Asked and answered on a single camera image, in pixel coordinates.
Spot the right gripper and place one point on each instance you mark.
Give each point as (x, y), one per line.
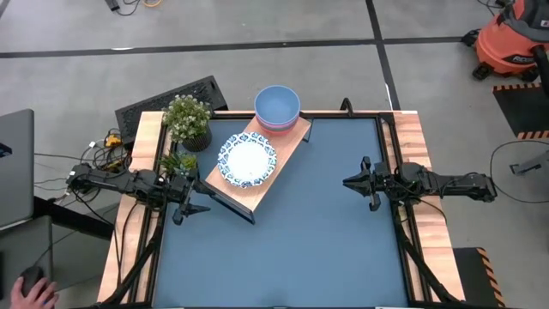
(388, 182)

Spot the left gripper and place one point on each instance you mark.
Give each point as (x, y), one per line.
(183, 191)

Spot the blue patterned paper plate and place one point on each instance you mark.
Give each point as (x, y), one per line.
(247, 159)

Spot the pink bowl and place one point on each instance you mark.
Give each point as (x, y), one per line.
(279, 127)

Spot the blue bowl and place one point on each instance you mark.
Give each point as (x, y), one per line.
(276, 103)

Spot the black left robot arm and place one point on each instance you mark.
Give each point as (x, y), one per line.
(111, 182)

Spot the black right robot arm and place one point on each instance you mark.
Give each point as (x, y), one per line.
(450, 184)

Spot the small succulent in pot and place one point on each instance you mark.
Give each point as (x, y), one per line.
(178, 163)

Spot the flowering plant in ribbed pot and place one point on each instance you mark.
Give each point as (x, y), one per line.
(186, 118)

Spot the wooden rack board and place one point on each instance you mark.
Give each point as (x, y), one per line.
(289, 143)

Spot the wooden table side board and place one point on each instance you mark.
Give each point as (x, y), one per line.
(433, 232)
(148, 133)

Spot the black diagonal support strut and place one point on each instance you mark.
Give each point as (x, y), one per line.
(422, 262)
(137, 262)

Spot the yellow power adapter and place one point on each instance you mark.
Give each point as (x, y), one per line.
(113, 141)

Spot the black metal base bar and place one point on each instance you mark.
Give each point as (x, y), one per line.
(73, 219)

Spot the black mat with hazard stripes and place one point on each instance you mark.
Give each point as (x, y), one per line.
(472, 274)
(523, 111)

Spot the grey desk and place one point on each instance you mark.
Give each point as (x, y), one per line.
(25, 240)

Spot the grey laptop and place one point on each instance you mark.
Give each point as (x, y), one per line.
(17, 167)

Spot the person's hand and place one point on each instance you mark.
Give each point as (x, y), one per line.
(36, 298)

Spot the orange shop vacuum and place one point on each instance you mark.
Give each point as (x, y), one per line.
(502, 43)

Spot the black table frame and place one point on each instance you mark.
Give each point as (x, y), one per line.
(364, 116)

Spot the black metal bracket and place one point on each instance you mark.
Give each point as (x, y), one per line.
(346, 106)

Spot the grey metal bracket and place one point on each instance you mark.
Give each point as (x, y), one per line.
(532, 165)

